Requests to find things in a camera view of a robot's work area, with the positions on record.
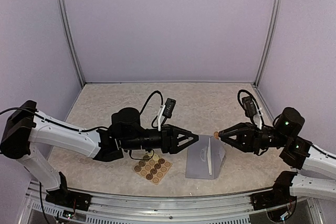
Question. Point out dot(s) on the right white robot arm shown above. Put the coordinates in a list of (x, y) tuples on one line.
[(313, 173)]

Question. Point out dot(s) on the beige letter sheet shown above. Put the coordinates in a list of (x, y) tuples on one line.
[(209, 157)]

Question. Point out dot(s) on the brown sticker sheet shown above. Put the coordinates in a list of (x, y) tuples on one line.
[(152, 167)]

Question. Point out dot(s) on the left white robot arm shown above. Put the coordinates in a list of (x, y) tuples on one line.
[(28, 126)]

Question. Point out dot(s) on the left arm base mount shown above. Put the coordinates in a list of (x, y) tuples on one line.
[(69, 199)]

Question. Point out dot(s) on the aluminium frame post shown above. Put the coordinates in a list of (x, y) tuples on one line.
[(70, 42), (268, 41)]

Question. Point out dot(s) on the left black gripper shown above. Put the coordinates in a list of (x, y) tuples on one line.
[(170, 133)]

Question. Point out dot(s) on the grey envelope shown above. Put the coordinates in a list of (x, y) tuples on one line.
[(196, 164)]

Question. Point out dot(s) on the right aluminium frame post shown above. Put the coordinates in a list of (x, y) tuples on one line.
[(268, 41)]

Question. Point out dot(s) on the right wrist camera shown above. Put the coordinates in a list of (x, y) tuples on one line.
[(252, 111)]

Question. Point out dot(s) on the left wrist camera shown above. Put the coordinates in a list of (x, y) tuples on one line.
[(165, 112)]

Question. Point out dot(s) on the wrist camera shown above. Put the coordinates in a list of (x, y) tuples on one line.
[(252, 111), (165, 112)]

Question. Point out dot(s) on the front aluminium rail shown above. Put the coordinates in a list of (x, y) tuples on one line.
[(114, 208)]

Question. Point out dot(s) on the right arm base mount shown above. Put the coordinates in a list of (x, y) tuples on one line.
[(275, 197)]

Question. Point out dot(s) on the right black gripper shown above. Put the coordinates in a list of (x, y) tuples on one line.
[(253, 140)]

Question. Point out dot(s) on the left aluminium frame post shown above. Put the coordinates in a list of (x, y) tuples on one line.
[(70, 42)]

